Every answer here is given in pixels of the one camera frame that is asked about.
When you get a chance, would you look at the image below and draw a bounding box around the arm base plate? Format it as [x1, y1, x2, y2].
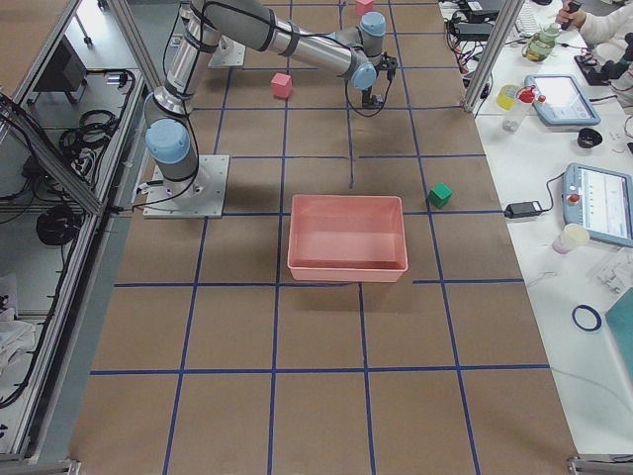
[142, 154, 229, 219]
[208, 38, 246, 69]

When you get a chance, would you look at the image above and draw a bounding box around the yellow push button switch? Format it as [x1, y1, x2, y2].
[369, 95, 384, 109]

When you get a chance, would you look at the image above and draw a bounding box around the green cube near bin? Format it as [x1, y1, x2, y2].
[427, 182, 453, 209]

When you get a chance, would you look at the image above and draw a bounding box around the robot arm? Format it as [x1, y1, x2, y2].
[144, 1, 398, 202]

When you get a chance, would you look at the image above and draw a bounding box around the pink cube centre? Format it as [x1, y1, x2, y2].
[270, 72, 293, 100]

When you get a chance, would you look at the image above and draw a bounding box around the teal mat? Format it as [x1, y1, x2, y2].
[606, 288, 633, 374]

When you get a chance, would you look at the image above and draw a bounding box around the black power adapter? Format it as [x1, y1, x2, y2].
[503, 201, 543, 219]

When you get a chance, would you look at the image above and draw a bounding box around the person hand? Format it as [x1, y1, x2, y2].
[555, 2, 587, 30]

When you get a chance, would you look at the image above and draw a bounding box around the blue tape ring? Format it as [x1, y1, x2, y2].
[572, 305, 603, 333]

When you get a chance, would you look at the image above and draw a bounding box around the white rag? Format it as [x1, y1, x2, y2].
[0, 274, 39, 377]

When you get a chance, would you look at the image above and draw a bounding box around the pink cube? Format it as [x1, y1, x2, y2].
[270, 72, 293, 100]
[355, 0, 375, 17]

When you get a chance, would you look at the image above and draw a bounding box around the white plastic cup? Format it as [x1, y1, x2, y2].
[552, 224, 590, 254]

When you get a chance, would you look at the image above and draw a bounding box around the teach pendant far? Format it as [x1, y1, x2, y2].
[523, 74, 601, 127]

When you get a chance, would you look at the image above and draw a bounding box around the person white sleeve forearm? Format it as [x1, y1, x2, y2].
[580, 4, 632, 49]

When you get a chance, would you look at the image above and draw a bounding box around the green drink bottle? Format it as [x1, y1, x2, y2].
[522, 23, 560, 62]

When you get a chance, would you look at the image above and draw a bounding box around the teach pendant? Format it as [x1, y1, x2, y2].
[523, 74, 601, 127]
[562, 162, 632, 247]

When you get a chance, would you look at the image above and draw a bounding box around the pink cube far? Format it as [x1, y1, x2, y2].
[355, 0, 375, 17]

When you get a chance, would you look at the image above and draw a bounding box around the black bowl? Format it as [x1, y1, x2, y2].
[577, 128, 603, 149]

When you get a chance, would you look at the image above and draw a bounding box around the red cap squeeze bottle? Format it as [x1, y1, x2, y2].
[501, 85, 536, 133]

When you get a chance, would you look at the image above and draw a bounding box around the teach pendant near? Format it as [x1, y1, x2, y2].
[562, 162, 632, 247]

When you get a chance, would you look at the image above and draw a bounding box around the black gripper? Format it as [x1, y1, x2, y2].
[361, 54, 399, 108]

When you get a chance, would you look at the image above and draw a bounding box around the aluminium frame post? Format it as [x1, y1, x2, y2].
[462, 0, 523, 112]

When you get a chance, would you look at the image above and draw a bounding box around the pink plastic bin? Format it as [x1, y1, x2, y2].
[287, 194, 408, 283]

